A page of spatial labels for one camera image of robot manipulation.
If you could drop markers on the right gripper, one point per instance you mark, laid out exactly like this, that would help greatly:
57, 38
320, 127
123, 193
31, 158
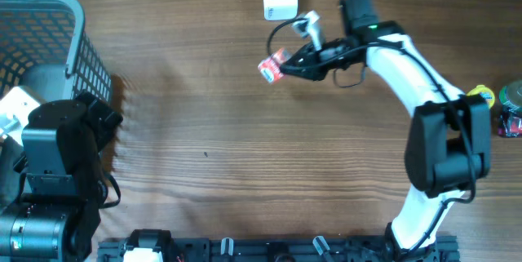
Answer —
309, 68

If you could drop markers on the red white small carton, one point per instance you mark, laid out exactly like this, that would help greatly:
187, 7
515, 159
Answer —
270, 68

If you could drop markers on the yellow cylindrical bottle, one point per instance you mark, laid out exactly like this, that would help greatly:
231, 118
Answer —
485, 92

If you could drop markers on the silver tin can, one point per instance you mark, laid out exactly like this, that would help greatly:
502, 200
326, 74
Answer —
510, 96

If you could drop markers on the black red snack packet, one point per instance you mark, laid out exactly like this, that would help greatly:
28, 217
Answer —
509, 124

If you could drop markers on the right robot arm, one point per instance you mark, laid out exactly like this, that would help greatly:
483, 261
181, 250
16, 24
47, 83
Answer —
448, 149

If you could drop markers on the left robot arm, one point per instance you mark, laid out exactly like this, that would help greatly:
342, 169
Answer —
62, 184

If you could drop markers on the grey plastic mesh basket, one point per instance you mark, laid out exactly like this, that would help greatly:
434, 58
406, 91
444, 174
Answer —
44, 46

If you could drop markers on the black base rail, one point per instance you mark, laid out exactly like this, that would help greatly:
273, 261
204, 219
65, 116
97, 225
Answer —
285, 250

